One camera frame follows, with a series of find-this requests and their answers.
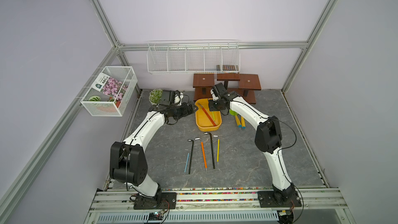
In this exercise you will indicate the large black hex key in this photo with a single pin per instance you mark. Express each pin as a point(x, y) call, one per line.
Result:
point(212, 149)

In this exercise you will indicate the teal garden fork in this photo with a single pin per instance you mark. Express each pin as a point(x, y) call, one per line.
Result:
point(242, 122)

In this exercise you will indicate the small black hex key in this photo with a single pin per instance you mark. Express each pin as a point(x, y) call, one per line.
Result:
point(191, 154)

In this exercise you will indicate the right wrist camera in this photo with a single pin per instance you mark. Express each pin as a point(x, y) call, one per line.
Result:
point(214, 94)

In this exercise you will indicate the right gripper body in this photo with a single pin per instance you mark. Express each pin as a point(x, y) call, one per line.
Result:
point(216, 104)

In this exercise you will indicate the yellow plastic storage box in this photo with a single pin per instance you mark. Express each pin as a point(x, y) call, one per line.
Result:
point(206, 120)

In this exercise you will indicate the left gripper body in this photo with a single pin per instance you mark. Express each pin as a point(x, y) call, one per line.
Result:
point(181, 111)

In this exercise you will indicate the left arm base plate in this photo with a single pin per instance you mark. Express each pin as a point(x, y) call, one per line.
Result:
point(155, 200)

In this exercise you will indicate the white potted green plant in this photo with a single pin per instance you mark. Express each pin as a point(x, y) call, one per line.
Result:
point(155, 96)

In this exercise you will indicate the flower seed packet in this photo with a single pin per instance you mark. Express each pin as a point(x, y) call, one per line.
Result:
point(110, 86)

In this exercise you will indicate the white wire side basket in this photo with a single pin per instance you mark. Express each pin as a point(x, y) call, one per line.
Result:
point(100, 105)

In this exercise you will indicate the long white wire basket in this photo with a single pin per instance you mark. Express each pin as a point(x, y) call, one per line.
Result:
point(193, 56)

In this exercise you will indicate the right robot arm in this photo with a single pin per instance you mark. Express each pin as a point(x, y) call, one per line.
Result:
point(268, 138)

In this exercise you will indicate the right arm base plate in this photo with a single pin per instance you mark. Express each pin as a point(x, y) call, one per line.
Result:
point(284, 199)

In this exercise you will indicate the brown wooden stand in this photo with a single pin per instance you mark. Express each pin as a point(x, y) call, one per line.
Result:
point(243, 84)

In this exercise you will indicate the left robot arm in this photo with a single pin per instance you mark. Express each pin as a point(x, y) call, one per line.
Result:
point(128, 162)

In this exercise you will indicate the yellow hex key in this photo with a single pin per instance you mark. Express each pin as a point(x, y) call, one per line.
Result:
point(218, 147)

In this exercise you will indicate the red hex key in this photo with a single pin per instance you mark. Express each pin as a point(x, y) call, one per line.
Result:
point(206, 113)

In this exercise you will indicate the green garden trowel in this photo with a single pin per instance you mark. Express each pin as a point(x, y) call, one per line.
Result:
point(235, 114)

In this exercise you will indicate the aluminium mounting rail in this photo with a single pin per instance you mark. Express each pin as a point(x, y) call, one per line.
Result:
point(220, 205)

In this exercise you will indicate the orange hex key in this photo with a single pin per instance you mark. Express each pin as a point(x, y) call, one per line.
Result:
point(203, 153)

